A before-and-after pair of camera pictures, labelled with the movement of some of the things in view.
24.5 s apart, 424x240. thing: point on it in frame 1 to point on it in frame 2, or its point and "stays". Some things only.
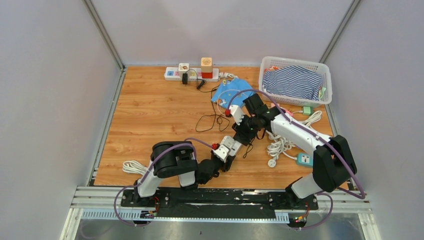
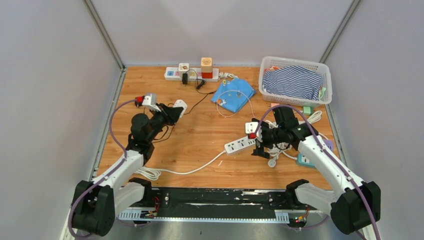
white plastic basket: (292, 82) stays
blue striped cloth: (294, 81) stays
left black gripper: (226, 166) to (170, 115)
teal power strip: (304, 159) stays
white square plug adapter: (228, 141) to (180, 103)
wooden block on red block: (206, 67) stays
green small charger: (307, 110) stays
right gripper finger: (245, 137) to (260, 150)
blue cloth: (228, 88) stays
